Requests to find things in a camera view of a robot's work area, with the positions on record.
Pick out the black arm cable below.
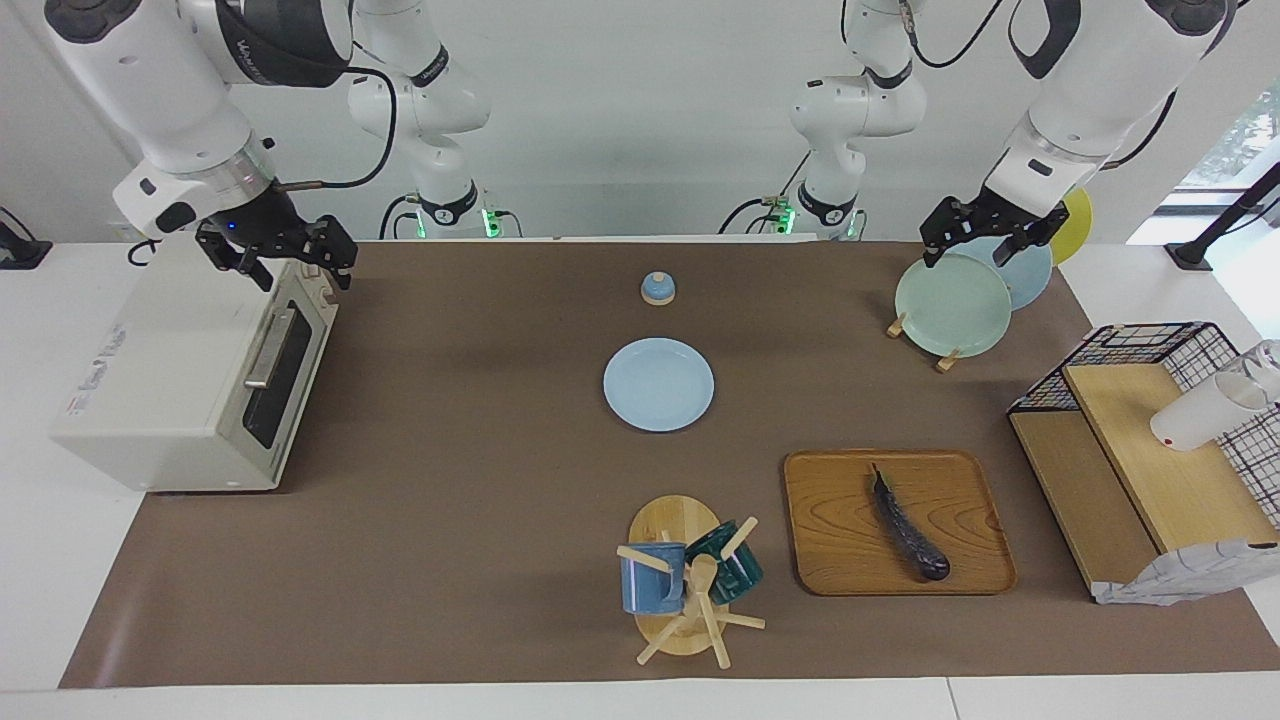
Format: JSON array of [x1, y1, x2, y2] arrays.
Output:
[[898, 0, 1006, 71], [272, 66, 399, 191]]

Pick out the white toaster oven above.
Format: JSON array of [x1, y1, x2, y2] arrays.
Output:
[[50, 232, 339, 493]]

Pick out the clear glass cup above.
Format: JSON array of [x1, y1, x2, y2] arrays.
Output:
[[1235, 340, 1280, 406]]

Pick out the black right base cable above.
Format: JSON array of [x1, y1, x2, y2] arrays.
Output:
[[378, 193, 421, 241]]

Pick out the dark purple eggplant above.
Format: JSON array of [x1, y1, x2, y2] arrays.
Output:
[[870, 463, 951, 582]]

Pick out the pale green plate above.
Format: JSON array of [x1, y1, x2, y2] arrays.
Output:
[[894, 252, 1013, 359]]

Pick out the wooden mug tree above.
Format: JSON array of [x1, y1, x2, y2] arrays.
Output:
[[616, 495, 767, 669]]

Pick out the black wire basket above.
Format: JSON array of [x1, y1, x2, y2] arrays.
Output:
[[1007, 321, 1280, 531]]

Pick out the dark green mug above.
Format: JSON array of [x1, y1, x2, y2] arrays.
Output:
[[685, 520, 764, 605]]

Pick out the black base cable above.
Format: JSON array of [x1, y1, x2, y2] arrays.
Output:
[[720, 197, 791, 236], [378, 193, 421, 241]]

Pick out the brown table mat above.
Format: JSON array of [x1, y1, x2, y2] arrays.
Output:
[[58, 240, 1280, 689]]

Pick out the wooden plate rack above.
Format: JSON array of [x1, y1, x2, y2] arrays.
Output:
[[886, 313, 963, 374]]

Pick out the black left base cable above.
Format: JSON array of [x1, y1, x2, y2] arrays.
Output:
[[720, 197, 791, 236]]

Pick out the grey white checked cloth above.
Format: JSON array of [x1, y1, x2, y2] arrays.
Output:
[[1092, 538, 1280, 607]]

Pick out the light wooden stepped shelf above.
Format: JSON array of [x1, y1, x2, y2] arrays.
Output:
[[1008, 362, 1280, 601]]

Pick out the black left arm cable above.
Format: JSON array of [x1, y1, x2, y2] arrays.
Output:
[[898, 0, 1006, 71]]

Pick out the black table clamp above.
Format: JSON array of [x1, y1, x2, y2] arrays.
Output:
[[0, 207, 53, 271]]

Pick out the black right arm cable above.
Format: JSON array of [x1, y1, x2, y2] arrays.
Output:
[[272, 66, 399, 191]]

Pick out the light blue racked plate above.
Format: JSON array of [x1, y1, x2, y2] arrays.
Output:
[[950, 235, 1054, 311]]

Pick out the white cup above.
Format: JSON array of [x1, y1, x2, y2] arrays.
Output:
[[1150, 372, 1271, 453]]

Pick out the brown wooden tray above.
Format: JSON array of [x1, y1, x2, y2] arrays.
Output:
[[783, 449, 1018, 597]]

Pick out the yellow plate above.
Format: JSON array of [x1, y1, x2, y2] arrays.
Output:
[[1050, 187, 1094, 266]]

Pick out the black camera stand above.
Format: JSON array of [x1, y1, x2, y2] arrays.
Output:
[[1165, 160, 1280, 271]]

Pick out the blue mug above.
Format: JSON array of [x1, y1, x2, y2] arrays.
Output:
[[620, 542, 687, 615]]

